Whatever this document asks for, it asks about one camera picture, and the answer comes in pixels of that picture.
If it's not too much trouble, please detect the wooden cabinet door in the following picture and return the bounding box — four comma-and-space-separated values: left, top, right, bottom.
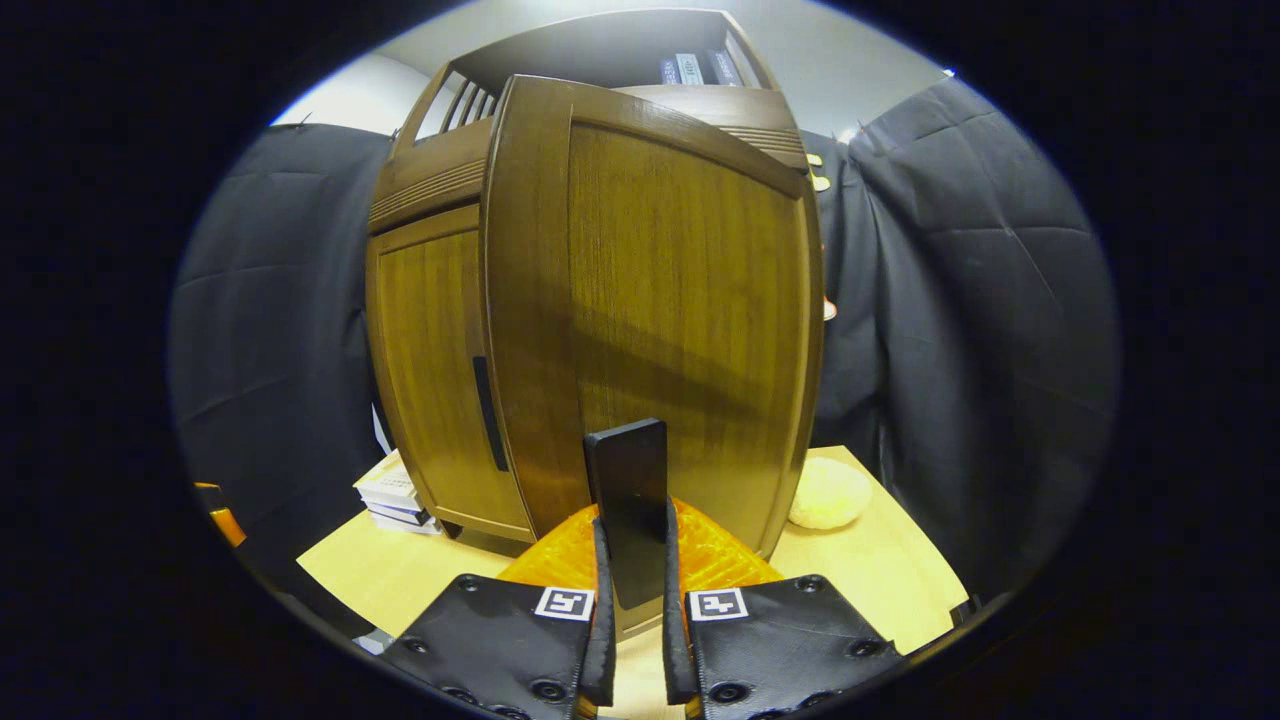
365, 205, 537, 547
480, 75, 827, 641

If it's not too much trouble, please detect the black backdrop cloth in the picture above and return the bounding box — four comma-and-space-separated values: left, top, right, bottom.
168, 75, 1119, 601

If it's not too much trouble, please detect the thick white paperback book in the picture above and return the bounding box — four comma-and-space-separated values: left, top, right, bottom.
355, 450, 423, 509

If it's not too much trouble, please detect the pale yellow round plush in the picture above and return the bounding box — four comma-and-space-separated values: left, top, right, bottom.
788, 457, 874, 531

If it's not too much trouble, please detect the brown wooden shoe cabinet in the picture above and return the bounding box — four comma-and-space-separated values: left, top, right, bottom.
365, 8, 827, 561

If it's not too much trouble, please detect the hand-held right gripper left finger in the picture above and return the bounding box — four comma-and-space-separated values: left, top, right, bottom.
380, 500, 617, 720

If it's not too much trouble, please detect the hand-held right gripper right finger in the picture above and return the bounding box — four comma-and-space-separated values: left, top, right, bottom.
662, 498, 907, 720

